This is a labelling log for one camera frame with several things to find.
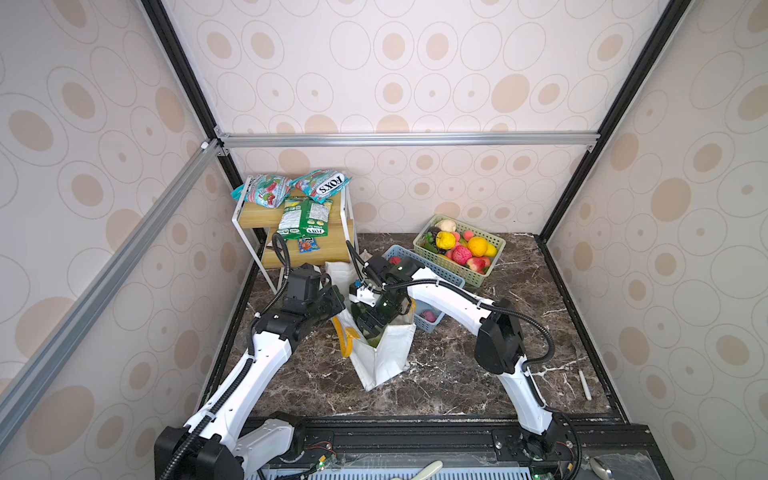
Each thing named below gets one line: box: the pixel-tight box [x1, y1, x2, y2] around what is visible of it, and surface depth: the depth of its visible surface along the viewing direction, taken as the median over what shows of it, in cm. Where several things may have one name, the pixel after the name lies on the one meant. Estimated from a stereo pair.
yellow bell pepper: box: [435, 231, 456, 250], surface depth 109 cm
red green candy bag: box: [230, 174, 292, 209], surface depth 84 cm
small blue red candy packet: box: [298, 237, 321, 254], surface depth 96 cm
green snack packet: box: [277, 197, 333, 240], surface depth 77 cm
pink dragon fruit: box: [451, 245, 473, 265], surface depth 108 cm
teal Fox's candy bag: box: [290, 169, 353, 204], surface depth 83 cm
